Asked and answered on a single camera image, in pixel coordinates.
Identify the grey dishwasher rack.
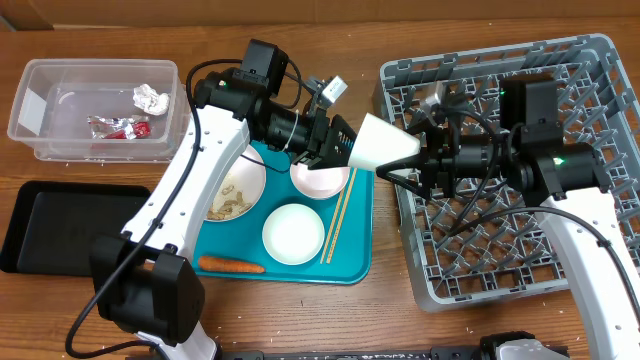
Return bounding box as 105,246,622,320
373,34,639,312

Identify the small white cup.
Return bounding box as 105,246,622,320
348,113,421,171

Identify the black plastic bin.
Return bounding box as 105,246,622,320
1,180,150,277

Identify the clear plastic bin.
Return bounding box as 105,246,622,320
7,59,190,163

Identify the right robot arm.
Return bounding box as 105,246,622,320
375,74,639,359

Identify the white medium bowl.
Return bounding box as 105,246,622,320
262,203,325,266

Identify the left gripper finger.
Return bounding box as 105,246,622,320
331,115,357,154
307,150,350,170

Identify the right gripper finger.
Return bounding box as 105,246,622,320
375,150,430,181
388,174,431,200

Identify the orange carrot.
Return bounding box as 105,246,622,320
198,256,265,274

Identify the white napkin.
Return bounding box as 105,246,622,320
133,84,170,116

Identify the pink bowl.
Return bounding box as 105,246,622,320
290,164,350,200

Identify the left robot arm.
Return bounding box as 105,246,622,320
88,40,356,359

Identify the red foil snack wrapper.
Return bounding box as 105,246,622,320
87,115,151,140

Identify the large plate with food scraps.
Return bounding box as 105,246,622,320
206,145,266,222

